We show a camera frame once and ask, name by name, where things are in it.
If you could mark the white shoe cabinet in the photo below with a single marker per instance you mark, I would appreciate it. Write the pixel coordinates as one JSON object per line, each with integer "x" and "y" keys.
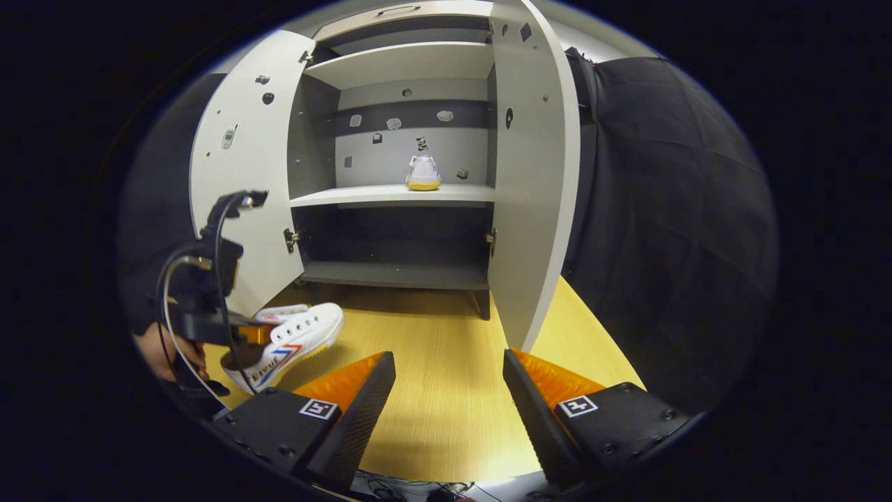
{"x": 390, "y": 199}

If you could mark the white canvas shoe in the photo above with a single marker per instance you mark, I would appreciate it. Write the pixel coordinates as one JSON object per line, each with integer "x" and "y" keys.
{"x": 303, "y": 335}
{"x": 424, "y": 173}

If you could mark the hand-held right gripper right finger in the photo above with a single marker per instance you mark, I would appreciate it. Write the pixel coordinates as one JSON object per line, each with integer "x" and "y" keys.
{"x": 540, "y": 425}

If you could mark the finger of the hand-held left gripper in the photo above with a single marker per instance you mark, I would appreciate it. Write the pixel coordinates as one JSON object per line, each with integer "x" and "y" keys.
{"x": 209, "y": 326}

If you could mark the white shoe cabinet door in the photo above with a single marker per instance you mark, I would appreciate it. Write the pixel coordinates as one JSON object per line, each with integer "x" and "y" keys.
{"x": 244, "y": 167}
{"x": 533, "y": 174}

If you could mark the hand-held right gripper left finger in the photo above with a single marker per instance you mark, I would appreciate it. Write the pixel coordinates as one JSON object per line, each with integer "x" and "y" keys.
{"x": 359, "y": 425}

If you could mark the white cabinet drawer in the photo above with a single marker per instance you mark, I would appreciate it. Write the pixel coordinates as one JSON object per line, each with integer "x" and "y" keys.
{"x": 397, "y": 17}

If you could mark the black backdrop cloth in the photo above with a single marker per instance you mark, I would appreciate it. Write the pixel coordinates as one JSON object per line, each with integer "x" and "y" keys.
{"x": 669, "y": 223}

